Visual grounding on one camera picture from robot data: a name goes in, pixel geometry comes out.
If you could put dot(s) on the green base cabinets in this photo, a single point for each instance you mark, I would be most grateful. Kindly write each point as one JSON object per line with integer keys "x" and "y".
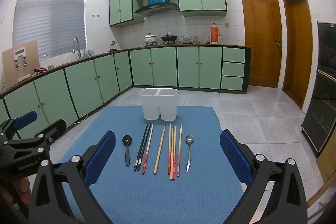
{"x": 78, "y": 85}

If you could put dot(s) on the bottles by sink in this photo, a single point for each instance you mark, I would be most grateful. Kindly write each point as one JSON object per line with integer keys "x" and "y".
{"x": 88, "y": 52}

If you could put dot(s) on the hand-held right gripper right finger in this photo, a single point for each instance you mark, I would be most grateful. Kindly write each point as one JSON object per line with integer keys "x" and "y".
{"x": 235, "y": 158}

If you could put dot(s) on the small metal tap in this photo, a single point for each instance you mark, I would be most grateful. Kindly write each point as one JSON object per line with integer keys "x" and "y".
{"x": 113, "y": 44}

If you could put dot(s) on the range hood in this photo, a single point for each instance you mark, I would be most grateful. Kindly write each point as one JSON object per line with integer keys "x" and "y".
{"x": 157, "y": 7}

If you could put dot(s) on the plain wooden chopstick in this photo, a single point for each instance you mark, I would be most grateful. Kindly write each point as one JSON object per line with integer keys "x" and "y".
{"x": 159, "y": 150}

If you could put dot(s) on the red cloth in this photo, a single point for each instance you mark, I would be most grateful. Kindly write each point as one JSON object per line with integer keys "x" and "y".
{"x": 40, "y": 69}

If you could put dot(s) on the gas stove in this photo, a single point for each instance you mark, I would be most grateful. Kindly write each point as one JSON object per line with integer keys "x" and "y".
{"x": 160, "y": 43}

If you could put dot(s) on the metal sink faucet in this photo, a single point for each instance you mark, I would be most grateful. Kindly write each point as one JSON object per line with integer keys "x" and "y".
{"x": 76, "y": 47}

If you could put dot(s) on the black glass-front cabinet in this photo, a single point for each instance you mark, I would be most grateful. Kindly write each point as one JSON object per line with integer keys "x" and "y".
{"x": 321, "y": 98}

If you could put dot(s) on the black spoon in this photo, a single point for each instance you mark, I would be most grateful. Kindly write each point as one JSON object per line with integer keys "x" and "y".
{"x": 127, "y": 140}

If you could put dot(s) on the white pot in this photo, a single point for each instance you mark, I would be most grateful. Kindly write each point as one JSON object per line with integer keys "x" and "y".
{"x": 150, "y": 37}

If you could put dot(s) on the wooden chopstick red patterned end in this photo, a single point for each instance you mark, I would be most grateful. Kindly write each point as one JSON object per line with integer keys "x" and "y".
{"x": 179, "y": 150}
{"x": 148, "y": 148}
{"x": 172, "y": 161}
{"x": 174, "y": 145}
{"x": 169, "y": 148}

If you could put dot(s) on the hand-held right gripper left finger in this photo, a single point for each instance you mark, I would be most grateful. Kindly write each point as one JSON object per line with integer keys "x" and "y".
{"x": 101, "y": 155}

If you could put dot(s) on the orange thermos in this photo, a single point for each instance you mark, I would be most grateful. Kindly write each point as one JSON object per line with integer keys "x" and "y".
{"x": 215, "y": 33}

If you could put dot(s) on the black chopstick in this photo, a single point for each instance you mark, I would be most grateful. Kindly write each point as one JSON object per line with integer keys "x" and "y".
{"x": 141, "y": 146}
{"x": 144, "y": 146}

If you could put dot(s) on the metal spoon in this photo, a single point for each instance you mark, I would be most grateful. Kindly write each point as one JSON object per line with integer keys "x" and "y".
{"x": 189, "y": 139}

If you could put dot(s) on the blue table mat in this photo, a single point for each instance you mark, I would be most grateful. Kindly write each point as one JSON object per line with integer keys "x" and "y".
{"x": 157, "y": 200}

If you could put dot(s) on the grey window blind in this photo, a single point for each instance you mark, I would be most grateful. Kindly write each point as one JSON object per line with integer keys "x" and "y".
{"x": 50, "y": 19}

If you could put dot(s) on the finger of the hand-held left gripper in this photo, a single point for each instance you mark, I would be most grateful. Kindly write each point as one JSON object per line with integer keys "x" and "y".
{"x": 53, "y": 129}
{"x": 25, "y": 119}

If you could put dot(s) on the tan cardboard box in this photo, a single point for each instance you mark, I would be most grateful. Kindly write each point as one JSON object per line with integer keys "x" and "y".
{"x": 328, "y": 161}

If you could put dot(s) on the person's left hand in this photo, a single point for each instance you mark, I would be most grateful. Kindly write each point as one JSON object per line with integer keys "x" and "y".
{"x": 23, "y": 188}

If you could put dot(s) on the small dark jar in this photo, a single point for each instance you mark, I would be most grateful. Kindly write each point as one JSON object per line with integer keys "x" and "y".
{"x": 207, "y": 40}

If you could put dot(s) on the white two-compartment utensil holder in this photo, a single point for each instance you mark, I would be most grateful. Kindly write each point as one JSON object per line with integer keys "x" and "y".
{"x": 151, "y": 106}

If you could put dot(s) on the black wok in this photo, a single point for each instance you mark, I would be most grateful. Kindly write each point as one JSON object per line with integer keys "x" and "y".
{"x": 168, "y": 37}

